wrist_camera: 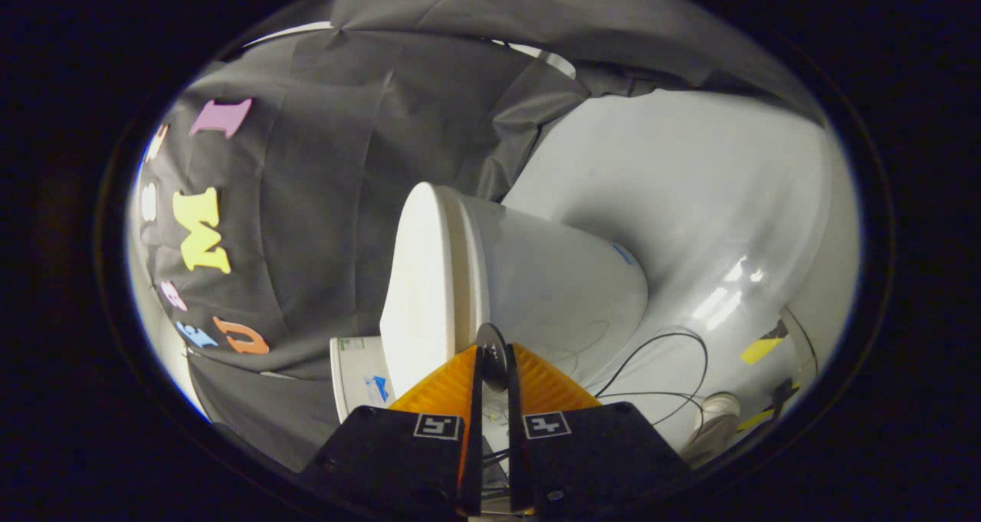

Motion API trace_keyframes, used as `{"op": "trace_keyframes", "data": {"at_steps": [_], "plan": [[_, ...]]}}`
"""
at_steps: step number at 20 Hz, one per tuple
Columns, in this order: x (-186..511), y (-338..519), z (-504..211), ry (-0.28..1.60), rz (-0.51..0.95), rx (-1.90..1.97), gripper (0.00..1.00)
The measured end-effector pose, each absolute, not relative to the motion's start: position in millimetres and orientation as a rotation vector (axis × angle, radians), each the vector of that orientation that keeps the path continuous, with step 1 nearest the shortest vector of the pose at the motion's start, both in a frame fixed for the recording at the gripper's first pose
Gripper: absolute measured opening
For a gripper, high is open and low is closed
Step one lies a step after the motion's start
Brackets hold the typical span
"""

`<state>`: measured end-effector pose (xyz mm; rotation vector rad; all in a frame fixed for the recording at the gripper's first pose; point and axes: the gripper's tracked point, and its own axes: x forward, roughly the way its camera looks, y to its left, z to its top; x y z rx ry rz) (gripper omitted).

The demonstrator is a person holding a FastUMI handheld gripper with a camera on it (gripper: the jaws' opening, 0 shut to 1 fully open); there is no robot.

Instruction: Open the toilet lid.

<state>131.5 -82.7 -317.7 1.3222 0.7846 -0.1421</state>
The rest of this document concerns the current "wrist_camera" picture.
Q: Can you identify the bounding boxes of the black backdrop cloth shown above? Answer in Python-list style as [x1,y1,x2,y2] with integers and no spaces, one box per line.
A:
[138,0,828,473]

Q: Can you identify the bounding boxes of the black floor cables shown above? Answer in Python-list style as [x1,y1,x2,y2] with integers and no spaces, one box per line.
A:
[594,329,710,428]

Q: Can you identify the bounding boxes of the yellow black tape strip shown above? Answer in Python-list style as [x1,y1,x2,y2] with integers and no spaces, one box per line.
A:
[740,319,790,366]

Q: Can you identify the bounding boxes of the white toilet lid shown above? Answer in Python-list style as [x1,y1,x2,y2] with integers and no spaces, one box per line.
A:
[379,182,511,400]

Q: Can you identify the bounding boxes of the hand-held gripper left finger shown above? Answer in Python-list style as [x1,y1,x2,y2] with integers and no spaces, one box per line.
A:
[299,344,484,517]

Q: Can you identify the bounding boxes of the white ceramic toilet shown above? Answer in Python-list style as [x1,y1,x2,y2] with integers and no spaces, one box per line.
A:
[330,192,650,425]

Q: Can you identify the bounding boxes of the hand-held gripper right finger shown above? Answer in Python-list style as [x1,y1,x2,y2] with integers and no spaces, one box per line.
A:
[506,343,691,517]

